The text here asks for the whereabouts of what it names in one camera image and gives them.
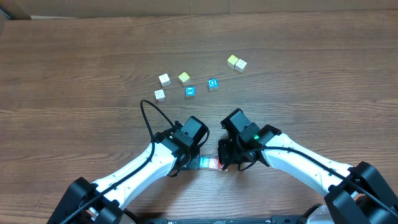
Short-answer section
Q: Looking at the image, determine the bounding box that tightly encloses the blue P block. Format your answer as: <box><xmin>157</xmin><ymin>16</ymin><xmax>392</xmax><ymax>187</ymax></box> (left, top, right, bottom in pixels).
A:
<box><xmin>200</xmin><ymin>157</ymin><xmax>210</xmax><ymax>169</ymax></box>

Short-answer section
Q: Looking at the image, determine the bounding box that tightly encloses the red K block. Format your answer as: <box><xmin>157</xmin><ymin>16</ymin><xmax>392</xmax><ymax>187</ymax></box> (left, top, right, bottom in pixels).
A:
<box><xmin>218</xmin><ymin>164</ymin><xmax>229</xmax><ymax>172</ymax></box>

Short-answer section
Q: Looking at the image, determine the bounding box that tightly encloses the red M block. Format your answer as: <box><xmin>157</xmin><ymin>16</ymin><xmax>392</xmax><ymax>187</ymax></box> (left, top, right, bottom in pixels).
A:
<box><xmin>208</xmin><ymin>158</ymin><xmax>220</xmax><ymax>170</ymax></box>

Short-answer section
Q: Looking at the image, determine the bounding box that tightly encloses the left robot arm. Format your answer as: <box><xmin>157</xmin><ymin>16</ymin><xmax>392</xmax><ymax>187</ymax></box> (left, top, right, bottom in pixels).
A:
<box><xmin>48</xmin><ymin>116</ymin><xmax>210</xmax><ymax>223</ymax></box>

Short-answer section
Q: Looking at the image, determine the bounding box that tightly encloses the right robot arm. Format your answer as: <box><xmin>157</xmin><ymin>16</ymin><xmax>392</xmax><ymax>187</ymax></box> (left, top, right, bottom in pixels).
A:
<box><xmin>218</xmin><ymin>108</ymin><xmax>397</xmax><ymax>223</ymax></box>

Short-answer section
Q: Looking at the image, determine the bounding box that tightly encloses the blue X block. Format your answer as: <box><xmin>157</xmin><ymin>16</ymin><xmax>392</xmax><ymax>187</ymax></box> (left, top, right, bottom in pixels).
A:
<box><xmin>185</xmin><ymin>86</ymin><xmax>196</xmax><ymax>98</ymax></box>

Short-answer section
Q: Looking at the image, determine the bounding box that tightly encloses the white block lower left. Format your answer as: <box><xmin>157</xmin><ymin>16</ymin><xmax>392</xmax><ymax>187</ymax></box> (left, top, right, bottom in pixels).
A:
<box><xmin>154</xmin><ymin>90</ymin><xmax>166</xmax><ymax>103</ymax></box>

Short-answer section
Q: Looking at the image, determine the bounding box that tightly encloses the white block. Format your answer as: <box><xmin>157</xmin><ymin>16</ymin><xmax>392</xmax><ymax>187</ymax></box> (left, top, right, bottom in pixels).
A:
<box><xmin>234</xmin><ymin>58</ymin><xmax>247</xmax><ymax>73</ymax></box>
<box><xmin>159</xmin><ymin>73</ymin><xmax>170</xmax><ymax>86</ymax></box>
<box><xmin>154</xmin><ymin>90</ymin><xmax>166</xmax><ymax>103</ymax></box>

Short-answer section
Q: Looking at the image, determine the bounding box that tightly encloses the blue D block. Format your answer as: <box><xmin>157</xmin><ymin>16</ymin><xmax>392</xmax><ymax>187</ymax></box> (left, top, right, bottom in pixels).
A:
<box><xmin>208</xmin><ymin>78</ymin><xmax>219</xmax><ymax>91</ymax></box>

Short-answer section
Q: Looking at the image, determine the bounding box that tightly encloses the yellow block centre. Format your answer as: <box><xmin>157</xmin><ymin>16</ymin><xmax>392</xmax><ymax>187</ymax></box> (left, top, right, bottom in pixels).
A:
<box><xmin>178</xmin><ymin>72</ymin><xmax>190</xmax><ymax>86</ymax></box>

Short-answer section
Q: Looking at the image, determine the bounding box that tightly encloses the yellow block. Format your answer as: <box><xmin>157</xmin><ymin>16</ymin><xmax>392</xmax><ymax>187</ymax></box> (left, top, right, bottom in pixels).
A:
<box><xmin>226</xmin><ymin>55</ymin><xmax>239</xmax><ymax>69</ymax></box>
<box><xmin>178</xmin><ymin>72</ymin><xmax>190</xmax><ymax>86</ymax></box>

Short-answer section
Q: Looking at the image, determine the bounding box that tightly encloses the white block upper left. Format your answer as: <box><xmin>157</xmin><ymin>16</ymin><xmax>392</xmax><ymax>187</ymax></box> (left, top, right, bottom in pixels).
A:
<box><xmin>159</xmin><ymin>73</ymin><xmax>170</xmax><ymax>86</ymax></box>

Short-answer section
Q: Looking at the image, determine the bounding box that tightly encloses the white block far right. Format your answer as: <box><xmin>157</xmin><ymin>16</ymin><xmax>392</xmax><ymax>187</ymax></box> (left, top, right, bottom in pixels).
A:
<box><xmin>234</xmin><ymin>58</ymin><xmax>247</xmax><ymax>73</ymax></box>

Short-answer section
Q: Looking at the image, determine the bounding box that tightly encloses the yellow block far right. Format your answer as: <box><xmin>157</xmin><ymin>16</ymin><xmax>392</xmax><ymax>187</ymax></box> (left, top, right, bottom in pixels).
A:
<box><xmin>226</xmin><ymin>55</ymin><xmax>239</xmax><ymax>69</ymax></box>

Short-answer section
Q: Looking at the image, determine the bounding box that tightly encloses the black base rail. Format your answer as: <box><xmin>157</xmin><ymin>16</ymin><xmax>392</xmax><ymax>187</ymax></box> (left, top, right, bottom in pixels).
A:
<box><xmin>140</xmin><ymin>215</ymin><xmax>307</xmax><ymax>224</ymax></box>

